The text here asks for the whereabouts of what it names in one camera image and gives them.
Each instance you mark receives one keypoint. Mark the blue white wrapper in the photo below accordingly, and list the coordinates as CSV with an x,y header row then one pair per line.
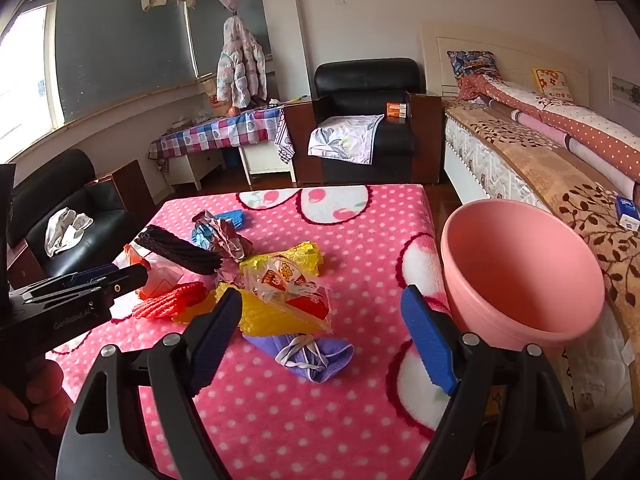
x,y
205,235

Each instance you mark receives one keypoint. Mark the bed with brown blanket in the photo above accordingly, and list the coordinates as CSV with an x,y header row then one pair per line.
x,y
550,160

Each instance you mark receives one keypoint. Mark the pink plastic basin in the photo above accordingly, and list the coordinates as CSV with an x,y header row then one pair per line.
x,y
520,270

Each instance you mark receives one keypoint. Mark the white low cabinet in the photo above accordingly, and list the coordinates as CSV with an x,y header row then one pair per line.
x,y
200,167

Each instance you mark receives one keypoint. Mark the colourful cartoon pillow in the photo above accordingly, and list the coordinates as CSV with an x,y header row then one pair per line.
x,y
472,62

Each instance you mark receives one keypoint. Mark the silver foil wrapper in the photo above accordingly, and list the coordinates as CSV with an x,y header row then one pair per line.
x,y
232,247

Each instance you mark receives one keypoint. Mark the white wardrobe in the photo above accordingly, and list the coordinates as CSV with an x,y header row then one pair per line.
x,y
620,85

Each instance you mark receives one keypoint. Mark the yellow flower pillow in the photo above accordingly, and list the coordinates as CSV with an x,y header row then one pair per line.
x,y
550,82

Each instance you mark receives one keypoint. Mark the floral white cloth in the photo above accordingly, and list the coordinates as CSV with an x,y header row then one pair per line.
x,y
345,137

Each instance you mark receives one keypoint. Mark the blue foam net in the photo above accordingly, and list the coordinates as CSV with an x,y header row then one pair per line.
x,y
232,219

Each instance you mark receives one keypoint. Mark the checkered cloth white desk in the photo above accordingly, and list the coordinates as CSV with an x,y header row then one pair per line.
x,y
220,130

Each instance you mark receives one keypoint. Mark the dotted floral quilt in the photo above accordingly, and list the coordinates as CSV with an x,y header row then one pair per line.
x,y
590,125

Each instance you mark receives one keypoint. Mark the white table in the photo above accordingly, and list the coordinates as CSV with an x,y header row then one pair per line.
x,y
265,160

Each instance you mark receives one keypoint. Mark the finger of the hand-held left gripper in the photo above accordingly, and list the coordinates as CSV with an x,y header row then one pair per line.
x,y
127,280
95,275

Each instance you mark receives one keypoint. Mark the black leather armchair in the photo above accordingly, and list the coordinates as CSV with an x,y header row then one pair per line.
x,y
365,80

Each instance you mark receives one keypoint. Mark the orange fruit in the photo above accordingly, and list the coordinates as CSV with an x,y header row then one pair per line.
x,y
233,111

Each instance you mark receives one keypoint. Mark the brown paper bag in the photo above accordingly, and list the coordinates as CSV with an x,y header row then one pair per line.
x,y
217,100

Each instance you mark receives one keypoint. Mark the orange white plastic bag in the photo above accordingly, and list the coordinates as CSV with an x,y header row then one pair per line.
x,y
160,272

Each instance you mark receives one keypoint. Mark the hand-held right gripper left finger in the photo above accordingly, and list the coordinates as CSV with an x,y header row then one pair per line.
x,y
215,342

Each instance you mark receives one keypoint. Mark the purple patterned white cloth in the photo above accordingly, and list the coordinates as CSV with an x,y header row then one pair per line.
x,y
285,135

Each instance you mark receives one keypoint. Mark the black leather sofa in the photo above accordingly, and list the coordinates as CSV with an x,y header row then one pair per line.
x,y
100,210

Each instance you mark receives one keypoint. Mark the red foam net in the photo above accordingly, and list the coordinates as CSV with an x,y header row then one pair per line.
x,y
170,302

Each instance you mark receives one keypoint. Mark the pink polka dot blanket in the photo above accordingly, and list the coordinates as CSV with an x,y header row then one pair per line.
x,y
310,410

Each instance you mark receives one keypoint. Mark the crumpled white cloth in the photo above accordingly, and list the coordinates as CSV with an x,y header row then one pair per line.
x,y
67,230

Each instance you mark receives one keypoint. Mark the bright window pane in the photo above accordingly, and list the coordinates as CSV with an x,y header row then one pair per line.
x,y
25,85

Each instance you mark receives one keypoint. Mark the clear red print snack wrapper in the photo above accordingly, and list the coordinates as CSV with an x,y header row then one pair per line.
x,y
295,295

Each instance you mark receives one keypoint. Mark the brown wooden side cabinet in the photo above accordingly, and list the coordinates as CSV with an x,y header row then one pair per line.
x,y
300,135
427,135
130,185

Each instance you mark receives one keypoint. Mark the orange small box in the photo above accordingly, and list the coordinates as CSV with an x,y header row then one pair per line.
x,y
396,110

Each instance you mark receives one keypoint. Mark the person's left hand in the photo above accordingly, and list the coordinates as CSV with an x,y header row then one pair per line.
x,y
45,390

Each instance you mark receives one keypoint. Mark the white bed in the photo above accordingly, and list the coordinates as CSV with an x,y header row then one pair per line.
x,y
475,155

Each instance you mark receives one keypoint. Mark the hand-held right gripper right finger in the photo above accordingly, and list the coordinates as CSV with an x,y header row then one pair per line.
x,y
430,347

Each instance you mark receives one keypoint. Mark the purple face mask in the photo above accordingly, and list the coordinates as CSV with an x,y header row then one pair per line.
x,y
330,360

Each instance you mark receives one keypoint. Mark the pastel puffy jacket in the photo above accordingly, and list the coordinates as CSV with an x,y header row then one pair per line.
x,y
240,65

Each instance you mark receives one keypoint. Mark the blue tissue pack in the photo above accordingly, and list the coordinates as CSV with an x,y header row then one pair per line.
x,y
627,212

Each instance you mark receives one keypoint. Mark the black foam net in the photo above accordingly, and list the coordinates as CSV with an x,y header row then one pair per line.
x,y
180,252

